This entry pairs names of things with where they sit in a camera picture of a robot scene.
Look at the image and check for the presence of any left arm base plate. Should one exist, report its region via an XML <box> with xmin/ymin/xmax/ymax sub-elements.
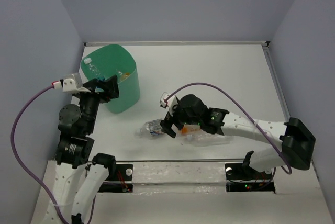
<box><xmin>98</xmin><ymin>163</ymin><xmax>133</xmax><ymax>193</ymax></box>

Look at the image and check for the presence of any white label clear bottle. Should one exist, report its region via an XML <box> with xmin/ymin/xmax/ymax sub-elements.
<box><xmin>135</xmin><ymin>119</ymin><xmax>165</xmax><ymax>137</ymax></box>

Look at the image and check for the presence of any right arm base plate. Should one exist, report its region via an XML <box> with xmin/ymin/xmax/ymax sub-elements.
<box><xmin>225</xmin><ymin>163</ymin><xmax>275</xmax><ymax>193</ymax></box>

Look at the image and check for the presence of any orange label bottle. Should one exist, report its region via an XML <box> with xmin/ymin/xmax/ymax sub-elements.
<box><xmin>180</xmin><ymin>125</ymin><xmax>201</xmax><ymax>137</ymax></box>

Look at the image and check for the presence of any green plastic bin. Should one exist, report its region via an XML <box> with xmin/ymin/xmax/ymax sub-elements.
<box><xmin>81</xmin><ymin>44</ymin><xmax>140</xmax><ymax>114</ymax></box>

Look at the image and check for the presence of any large clear bottle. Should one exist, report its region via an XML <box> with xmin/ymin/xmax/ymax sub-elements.
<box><xmin>185</xmin><ymin>133</ymin><xmax>233</xmax><ymax>147</ymax></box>

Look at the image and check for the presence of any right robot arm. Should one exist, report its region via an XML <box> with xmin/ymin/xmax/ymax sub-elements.
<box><xmin>160</xmin><ymin>93</ymin><xmax>316</xmax><ymax>178</ymax></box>

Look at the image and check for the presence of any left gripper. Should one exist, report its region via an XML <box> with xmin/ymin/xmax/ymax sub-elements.
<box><xmin>76</xmin><ymin>73</ymin><xmax>120</xmax><ymax>132</ymax></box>

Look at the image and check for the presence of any yellow cap small bottle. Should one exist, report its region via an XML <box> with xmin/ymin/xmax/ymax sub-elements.
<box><xmin>117</xmin><ymin>71</ymin><xmax>130</xmax><ymax>82</ymax></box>

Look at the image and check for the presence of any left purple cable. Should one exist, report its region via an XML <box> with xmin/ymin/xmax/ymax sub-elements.
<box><xmin>10</xmin><ymin>81</ymin><xmax>95</xmax><ymax>224</ymax></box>

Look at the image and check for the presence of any blue label clear bottle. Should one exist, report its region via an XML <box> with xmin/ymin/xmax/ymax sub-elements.
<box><xmin>84</xmin><ymin>58</ymin><xmax>105</xmax><ymax>81</ymax></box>

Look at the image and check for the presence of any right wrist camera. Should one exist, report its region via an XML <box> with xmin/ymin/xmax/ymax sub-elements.
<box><xmin>159</xmin><ymin>92</ymin><xmax>178</xmax><ymax>109</ymax></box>

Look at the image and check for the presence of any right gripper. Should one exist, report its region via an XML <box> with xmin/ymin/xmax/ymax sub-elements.
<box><xmin>160</xmin><ymin>100</ymin><xmax>201</xmax><ymax>137</ymax></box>

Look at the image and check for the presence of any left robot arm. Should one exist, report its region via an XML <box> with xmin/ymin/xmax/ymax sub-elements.
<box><xmin>42</xmin><ymin>73</ymin><xmax>119</xmax><ymax>223</ymax></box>

